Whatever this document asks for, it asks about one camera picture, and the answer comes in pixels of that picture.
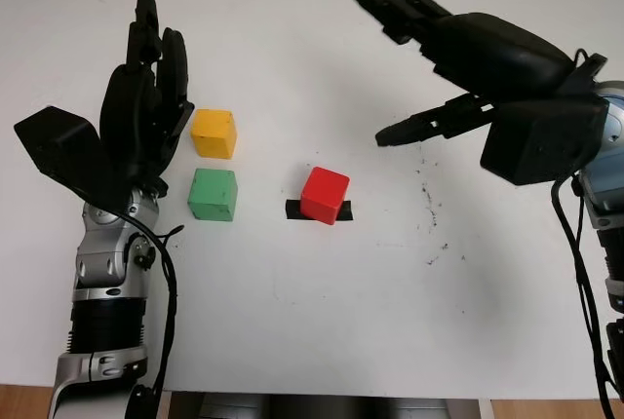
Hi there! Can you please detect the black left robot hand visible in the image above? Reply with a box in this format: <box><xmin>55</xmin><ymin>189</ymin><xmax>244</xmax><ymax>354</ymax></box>
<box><xmin>99</xmin><ymin>0</ymin><xmax>195</xmax><ymax>199</ymax></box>

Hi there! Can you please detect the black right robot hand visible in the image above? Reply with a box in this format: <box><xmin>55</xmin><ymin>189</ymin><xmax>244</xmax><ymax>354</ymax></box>
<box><xmin>339</xmin><ymin>0</ymin><xmax>577</xmax><ymax>147</ymax></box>

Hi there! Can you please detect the yellow wooden block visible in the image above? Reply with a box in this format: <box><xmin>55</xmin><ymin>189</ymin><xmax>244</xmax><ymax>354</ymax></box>
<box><xmin>190</xmin><ymin>108</ymin><xmax>239</xmax><ymax>161</ymax></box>

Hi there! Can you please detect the green wooden block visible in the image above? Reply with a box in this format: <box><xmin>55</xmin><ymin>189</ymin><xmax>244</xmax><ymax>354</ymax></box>
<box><xmin>187</xmin><ymin>168</ymin><xmax>240</xmax><ymax>221</ymax></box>

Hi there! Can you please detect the red wooden block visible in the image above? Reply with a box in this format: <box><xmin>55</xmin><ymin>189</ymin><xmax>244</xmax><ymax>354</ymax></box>
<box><xmin>299</xmin><ymin>166</ymin><xmax>351</xmax><ymax>227</ymax></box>

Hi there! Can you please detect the black tape strip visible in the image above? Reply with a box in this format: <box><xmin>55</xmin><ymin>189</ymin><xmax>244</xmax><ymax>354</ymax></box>
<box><xmin>284</xmin><ymin>199</ymin><xmax>354</xmax><ymax>223</ymax></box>

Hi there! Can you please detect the dark robot torso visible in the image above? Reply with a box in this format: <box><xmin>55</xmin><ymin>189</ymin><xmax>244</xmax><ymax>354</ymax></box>
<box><xmin>168</xmin><ymin>392</ymin><xmax>482</xmax><ymax>419</ymax></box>

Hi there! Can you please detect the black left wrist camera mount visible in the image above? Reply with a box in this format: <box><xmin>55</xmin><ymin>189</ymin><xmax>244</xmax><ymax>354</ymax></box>
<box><xmin>13</xmin><ymin>105</ymin><xmax>134</xmax><ymax>218</ymax></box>

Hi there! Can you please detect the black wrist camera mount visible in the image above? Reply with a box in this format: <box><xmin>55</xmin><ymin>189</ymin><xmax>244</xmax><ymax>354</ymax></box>
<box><xmin>13</xmin><ymin>105</ymin><xmax>134</xmax><ymax>218</ymax></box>
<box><xmin>480</xmin><ymin>95</ymin><xmax>610</xmax><ymax>187</ymax></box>

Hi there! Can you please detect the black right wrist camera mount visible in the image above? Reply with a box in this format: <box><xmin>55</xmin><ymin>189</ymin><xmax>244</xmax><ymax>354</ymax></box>
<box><xmin>480</xmin><ymin>95</ymin><xmax>610</xmax><ymax>187</ymax></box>

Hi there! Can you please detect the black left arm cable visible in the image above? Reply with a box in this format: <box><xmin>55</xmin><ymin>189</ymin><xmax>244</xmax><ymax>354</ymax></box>
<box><xmin>116</xmin><ymin>209</ymin><xmax>186</xmax><ymax>419</ymax></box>

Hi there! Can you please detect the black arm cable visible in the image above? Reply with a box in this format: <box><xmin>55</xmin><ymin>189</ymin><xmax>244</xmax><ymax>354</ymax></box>
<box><xmin>550</xmin><ymin>48</ymin><xmax>621</xmax><ymax>419</ymax></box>
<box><xmin>116</xmin><ymin>209</ymin><xmax>186</xmax><ymax>419</ymax></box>

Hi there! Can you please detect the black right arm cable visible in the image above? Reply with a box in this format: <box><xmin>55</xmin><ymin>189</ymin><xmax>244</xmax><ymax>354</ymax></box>
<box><xmin>550</xmin><ymin>48</ymin><xmax>621</xmax><ymax>419</ymax></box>

